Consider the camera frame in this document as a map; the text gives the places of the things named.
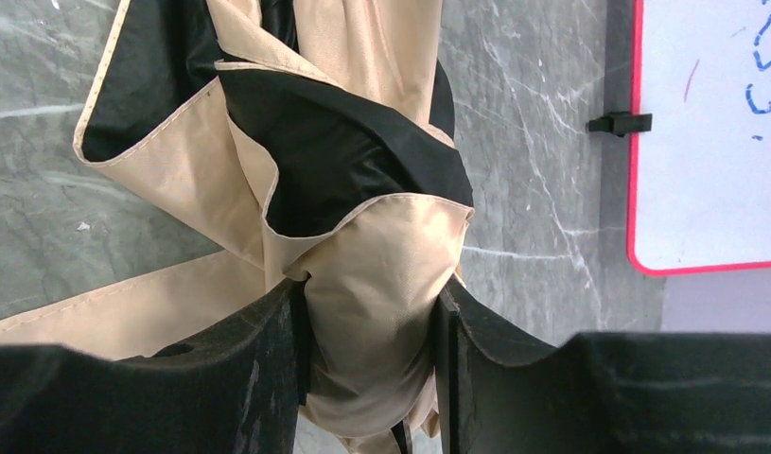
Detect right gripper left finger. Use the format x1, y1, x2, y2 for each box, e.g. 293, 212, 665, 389
0, 280, 310, 453

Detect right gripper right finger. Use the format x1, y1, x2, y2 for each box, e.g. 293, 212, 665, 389
432, 279, 771, 453

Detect beige and black umbrella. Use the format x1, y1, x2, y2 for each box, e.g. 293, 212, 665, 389
0, 1, 474, 453

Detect black whiteboard stand feet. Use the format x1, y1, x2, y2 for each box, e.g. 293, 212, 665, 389
587, 112, 653, 137

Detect red framed whiteboard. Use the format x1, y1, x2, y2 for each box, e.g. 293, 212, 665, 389
627, 1, 771, 276

